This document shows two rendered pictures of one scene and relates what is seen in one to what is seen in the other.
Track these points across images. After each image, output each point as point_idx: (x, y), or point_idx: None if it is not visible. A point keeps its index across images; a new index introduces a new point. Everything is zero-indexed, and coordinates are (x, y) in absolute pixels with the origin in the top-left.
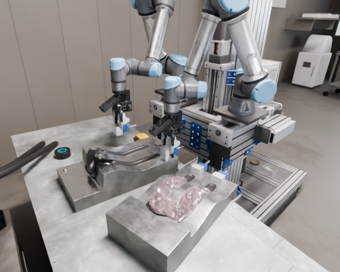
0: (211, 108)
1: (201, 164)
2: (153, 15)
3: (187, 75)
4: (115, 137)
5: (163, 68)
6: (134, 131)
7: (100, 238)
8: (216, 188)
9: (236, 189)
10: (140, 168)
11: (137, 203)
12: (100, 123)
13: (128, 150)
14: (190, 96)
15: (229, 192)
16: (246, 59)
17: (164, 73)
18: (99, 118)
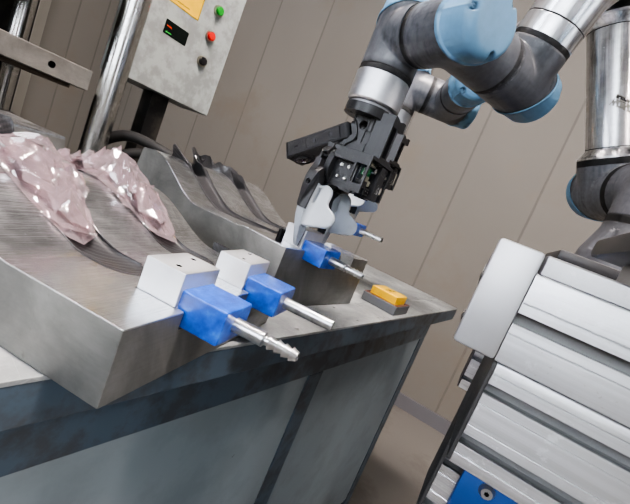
0: None
1: (279, 283)
2: (611, 19)
3: None
4: (363, 283)
5: (598, 189)
6: (415, 308)
7: None
8: (104, 267)
9: (96, 346)
10: (204, 205)
11: (24, 124)
12: (399, 285)
13: (280, 227)
14: (416, 39)
15: (41, 277)
16: None
17: (600, 208)
18: (417, 289)
